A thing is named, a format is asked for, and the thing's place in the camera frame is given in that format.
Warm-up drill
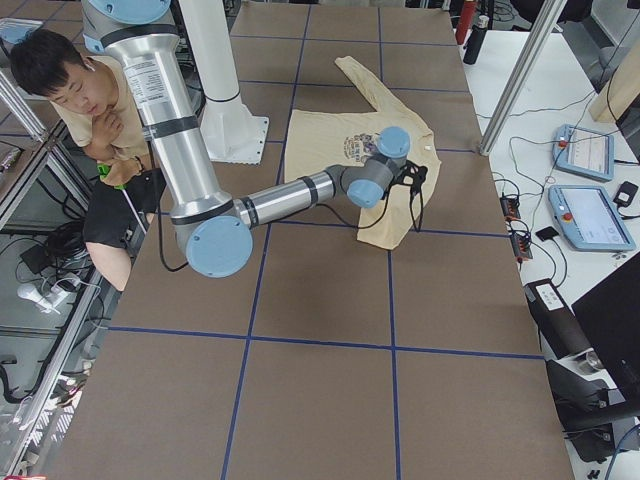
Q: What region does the pale yellow long-sleeve shirt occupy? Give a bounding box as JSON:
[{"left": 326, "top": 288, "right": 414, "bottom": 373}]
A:
[{"left": 284, "top": 56, "right": 441, "bottom": 250}]

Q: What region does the brown gridded table mat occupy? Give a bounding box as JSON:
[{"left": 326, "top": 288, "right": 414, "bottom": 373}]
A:
[{"left": 47, "top": 3, "right": 573, "bottom": 479}]

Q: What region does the black water bottle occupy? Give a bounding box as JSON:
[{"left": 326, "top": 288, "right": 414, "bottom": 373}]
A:
[{"left": 463, "top": 15, "right": 490, "bottom": 65}]

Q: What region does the black box with label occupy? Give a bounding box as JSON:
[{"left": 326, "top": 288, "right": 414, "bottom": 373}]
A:
[{"left": 523, "top": 279, "right": 593, "bottom": 359}]

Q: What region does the seated person in beige shirt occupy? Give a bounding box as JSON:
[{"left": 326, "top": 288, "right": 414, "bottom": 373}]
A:
[{"left": 9, "top": 28, "right": 165, "bottom": 291}]

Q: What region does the red water bottle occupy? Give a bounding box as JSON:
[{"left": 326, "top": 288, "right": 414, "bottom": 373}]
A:
[{"left": 455, "top": 0, "right": 477, "bottom": 45}]

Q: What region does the near blue teach pendant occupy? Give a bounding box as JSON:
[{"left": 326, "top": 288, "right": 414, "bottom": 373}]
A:
[{"left": 547, "top": 185, "right": 636, "bottom": 252}]

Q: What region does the blue teach pendant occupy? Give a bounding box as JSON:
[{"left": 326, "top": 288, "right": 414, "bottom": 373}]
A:
[
  {"left": 552, "top": 124, "right": 615, "bottom": 182},
  {"left": 547, "top": 185, "right": 636, "bottom": 252}
]

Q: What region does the far blue teach pendant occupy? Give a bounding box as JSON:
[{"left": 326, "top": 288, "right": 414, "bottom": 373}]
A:
[{"left": 552, "top": 124, "right": 615, "bottom": 182}]

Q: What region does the black monitor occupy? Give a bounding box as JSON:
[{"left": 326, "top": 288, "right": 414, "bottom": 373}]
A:
[{"left": 572, "top": 255, "right": 639, "bottom": 399}]

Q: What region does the black power adapter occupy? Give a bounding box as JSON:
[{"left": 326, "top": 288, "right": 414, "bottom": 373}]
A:
[{"left": 614, "top": 181, "right": 639, "bottom": 208}]

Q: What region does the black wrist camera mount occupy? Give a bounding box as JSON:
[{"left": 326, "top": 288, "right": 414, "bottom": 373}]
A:
[{"left": 398, "top": 160, "right": 428, "bottom": 195}]

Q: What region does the green handled tool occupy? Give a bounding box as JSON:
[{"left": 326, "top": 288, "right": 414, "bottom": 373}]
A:
[{"left": 97, "top": 163, "right": 126, "bottom": 190}]

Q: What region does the aluminium frame post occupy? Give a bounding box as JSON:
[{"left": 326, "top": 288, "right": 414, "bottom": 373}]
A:
[{"left": 479, "top": 0, "right": 567, "bottom": 156}]

